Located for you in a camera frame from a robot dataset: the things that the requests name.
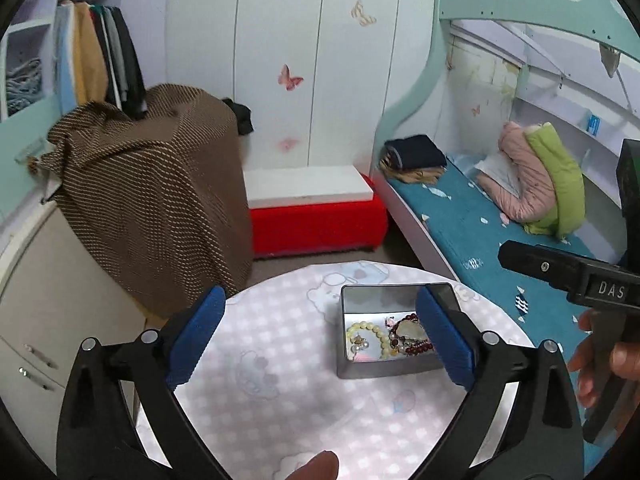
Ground row of hanging clothes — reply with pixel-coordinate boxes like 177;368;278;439
52;0;148;120

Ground beige butterfly sticker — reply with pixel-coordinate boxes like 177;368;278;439
350;0;378;27

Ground person's left hand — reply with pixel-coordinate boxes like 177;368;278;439
277;451;341;480

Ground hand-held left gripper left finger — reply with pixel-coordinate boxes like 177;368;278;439
56;285;228;480

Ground person's right hand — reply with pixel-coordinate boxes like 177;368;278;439
567;310;640;411

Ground green padded jacket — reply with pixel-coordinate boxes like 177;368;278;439
522;122;586;238

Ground folded tan cloth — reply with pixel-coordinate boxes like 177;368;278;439
379;157;447;186

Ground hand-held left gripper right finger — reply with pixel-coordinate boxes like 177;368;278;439
415;284;586;480

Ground teal patterned bed sheet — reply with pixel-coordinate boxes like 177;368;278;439
387;155;631;480

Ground black garment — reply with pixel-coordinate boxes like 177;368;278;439
222;97;255;136

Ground blue and white rope bundle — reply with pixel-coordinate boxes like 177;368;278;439
5;57;43;116

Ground teal cabinet panel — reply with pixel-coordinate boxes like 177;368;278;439
0;95;68;231

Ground silver metal tin box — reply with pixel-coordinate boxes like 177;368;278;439
336;282;458;380

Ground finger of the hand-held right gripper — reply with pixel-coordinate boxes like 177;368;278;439
499;241;584;291

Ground pink padded jacket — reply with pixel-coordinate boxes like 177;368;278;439
476;121;557;223

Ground folded dark clothes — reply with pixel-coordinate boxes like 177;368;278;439
384;134;448;170

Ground dark red bracelet jade pendant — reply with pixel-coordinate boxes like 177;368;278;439
387;312;436;356

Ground pale yellow bead bracelet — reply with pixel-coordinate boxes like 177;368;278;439
346;322;393;360

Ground red bench with white top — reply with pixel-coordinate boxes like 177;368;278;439
243;164;390;260

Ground brown knitted blanket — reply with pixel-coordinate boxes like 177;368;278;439
30;84;253;318

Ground white pillow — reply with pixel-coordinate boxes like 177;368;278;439
472;152;521;193

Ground white wardrobe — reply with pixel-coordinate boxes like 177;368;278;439
165;0;441;171

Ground pastel wall poster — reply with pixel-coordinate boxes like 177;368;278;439
450;42;518;146

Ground beige cabinet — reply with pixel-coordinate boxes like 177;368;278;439
0;205;146;471

